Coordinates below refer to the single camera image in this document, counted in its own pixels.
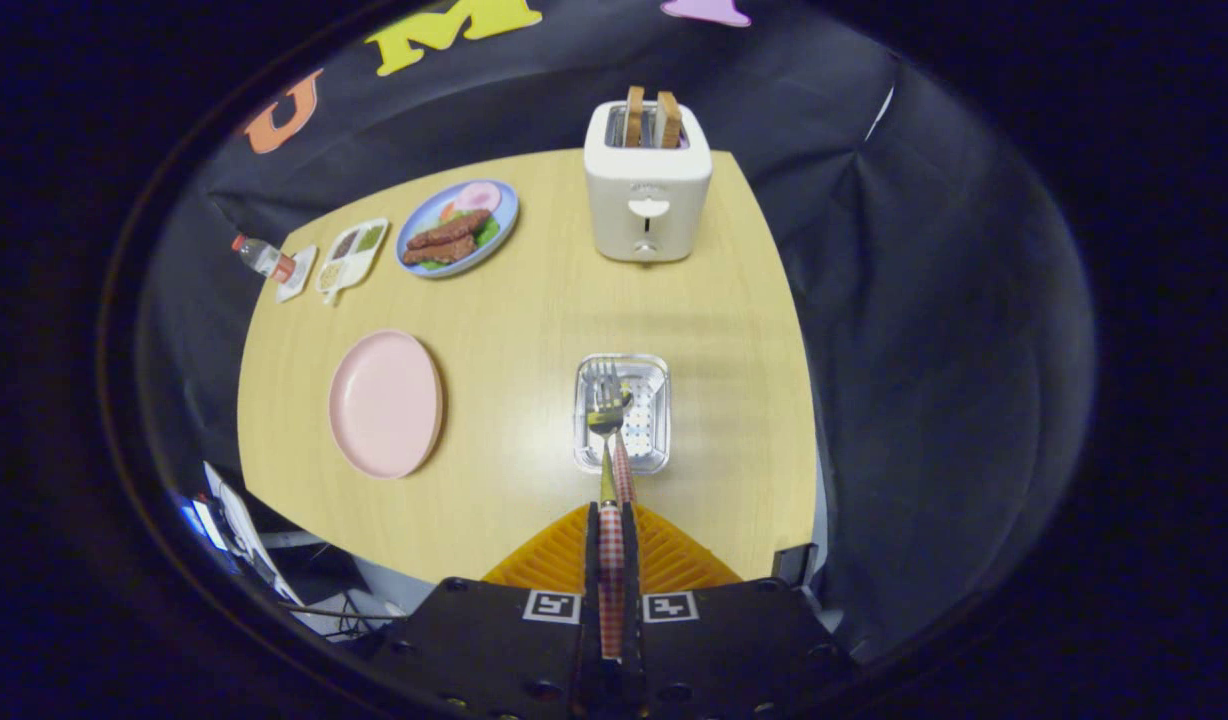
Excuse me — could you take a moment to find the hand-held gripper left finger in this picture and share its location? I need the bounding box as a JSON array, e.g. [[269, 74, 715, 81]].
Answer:
[[369, 500, 611, 720]]

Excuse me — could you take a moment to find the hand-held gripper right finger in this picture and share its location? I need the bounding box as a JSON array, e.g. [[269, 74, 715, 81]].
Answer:
[[610, 500, 860, 720]]

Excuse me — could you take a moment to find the fork with pink checkered handle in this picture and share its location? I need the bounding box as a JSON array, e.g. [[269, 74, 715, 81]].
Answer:
[[588, 360, 627, 661]]

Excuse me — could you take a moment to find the spoon with pink checkered handle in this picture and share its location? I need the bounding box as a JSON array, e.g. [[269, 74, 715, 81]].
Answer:
[[610, 385, 639, 506]]

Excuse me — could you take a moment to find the perforated metal tray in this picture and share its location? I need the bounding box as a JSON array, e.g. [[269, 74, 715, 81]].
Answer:
[[573, 353, 671, 476]]

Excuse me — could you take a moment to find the pink plate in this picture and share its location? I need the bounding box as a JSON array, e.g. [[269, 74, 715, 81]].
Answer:
[[328, 330, 445, 480]]

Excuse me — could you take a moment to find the brown sausage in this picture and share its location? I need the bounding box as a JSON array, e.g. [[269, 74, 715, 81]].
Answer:
[[406, 209, 493, 251], [402, 235, 477, 266]]

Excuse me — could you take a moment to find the white angled stand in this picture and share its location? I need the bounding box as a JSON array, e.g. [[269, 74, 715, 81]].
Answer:
[[202, 460, 315, 606]]

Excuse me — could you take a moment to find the white toaster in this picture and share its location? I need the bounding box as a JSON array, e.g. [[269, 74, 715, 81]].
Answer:
[[584, 100, 714, 264]]

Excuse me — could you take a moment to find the blue plate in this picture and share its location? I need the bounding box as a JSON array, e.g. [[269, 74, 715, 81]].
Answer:
[[395, 179, 520, 278]]

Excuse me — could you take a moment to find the white divided condiment dish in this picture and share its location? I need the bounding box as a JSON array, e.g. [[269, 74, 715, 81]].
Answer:
[[314, 218, 390, 306]]

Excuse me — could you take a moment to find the blue lit screen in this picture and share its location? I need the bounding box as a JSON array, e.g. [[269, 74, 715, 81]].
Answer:
[[179, 495, 235, 551]]

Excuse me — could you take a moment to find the black backdrop cloth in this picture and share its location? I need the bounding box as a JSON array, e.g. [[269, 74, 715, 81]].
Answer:
[[134, 0, 1100, 661]]

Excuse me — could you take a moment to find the small white square coaster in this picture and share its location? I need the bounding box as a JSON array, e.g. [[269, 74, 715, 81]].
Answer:
[[276, 245, 318, 303]]

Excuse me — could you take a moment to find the clear bottle with red label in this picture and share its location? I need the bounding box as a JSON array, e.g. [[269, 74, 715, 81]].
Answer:
[[231, 235, 297, 284]]

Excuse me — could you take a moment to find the black table bracket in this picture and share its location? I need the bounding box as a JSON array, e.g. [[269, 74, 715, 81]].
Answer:
[[774, 543, 820, 591]]

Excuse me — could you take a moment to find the thin dark cable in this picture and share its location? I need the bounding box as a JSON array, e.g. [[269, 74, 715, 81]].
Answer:
[[279, 600, 410, 621]]

